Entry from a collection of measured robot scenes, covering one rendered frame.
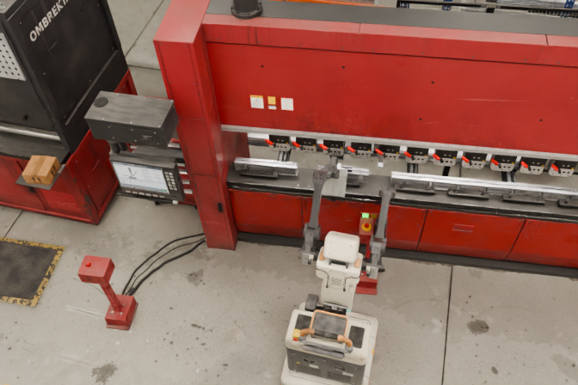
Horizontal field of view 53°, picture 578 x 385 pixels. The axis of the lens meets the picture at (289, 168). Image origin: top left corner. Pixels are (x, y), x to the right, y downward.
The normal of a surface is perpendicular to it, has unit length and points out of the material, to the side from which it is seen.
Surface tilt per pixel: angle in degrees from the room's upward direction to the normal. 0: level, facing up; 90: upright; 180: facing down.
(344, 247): 48
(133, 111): 0
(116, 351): 0
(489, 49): 90
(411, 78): 90
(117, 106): 0
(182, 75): 90
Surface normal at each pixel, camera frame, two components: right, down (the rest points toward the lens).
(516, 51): -0.15, 0.76
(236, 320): -0.04, -0.64
